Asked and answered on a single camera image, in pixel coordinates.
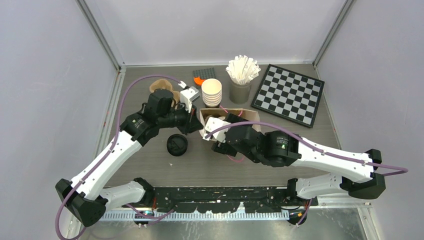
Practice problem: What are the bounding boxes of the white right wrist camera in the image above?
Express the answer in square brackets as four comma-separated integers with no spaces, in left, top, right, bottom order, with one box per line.
[202,117,230,143]

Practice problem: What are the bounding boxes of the yellow pink paper bag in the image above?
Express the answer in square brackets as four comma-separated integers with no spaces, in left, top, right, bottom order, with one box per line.
[199,105,261,163]

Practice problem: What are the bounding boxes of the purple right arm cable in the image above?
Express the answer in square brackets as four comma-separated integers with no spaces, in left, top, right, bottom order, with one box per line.
[204,121,409,226]

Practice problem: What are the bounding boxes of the orange curved toy piece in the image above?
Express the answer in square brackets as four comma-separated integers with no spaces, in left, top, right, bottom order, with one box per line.
[193,76,206,87]

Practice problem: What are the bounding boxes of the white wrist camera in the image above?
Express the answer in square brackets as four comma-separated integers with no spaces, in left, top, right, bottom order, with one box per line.
[202,117,230,143]
[178,81,200,113]

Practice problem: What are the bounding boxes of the stack of paper cups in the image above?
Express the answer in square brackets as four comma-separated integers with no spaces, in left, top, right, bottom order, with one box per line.
[201,78,222,108]

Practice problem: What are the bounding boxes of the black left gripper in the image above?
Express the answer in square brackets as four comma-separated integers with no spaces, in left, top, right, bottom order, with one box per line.
[158,100,204,136]

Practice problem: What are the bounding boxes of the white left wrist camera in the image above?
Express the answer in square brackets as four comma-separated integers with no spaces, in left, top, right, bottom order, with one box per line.
[178,81,200,113]

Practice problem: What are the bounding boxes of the brown pulp cup carrier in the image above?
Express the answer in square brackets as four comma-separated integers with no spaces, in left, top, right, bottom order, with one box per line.
[149,78,180,103]

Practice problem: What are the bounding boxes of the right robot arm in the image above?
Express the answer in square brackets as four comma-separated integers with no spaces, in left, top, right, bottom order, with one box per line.
[203,117,386,205]

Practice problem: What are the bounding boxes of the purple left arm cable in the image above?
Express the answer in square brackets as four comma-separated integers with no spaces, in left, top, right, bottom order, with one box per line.
[54,74,186,240]

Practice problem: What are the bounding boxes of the stack of black cup lids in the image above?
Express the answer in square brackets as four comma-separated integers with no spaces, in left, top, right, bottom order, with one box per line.
[166,134,188,157]

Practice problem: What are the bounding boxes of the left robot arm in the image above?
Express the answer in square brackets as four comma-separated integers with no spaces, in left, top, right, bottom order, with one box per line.
[55,87,203,227]

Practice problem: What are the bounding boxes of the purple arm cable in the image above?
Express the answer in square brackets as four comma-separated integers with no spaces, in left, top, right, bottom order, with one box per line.
[54,74,186,240]
[204,121,409,226]

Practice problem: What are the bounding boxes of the black white checkerboard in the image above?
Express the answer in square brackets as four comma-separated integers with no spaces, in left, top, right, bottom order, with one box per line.
[250,64,325,128]

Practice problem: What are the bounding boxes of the small dark mat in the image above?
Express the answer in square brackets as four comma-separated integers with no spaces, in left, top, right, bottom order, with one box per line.
[192,67,216,80]

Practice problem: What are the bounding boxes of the white paper-wrapped straws bundle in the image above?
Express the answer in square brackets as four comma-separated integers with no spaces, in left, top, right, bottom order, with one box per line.
[225,55,261,86]

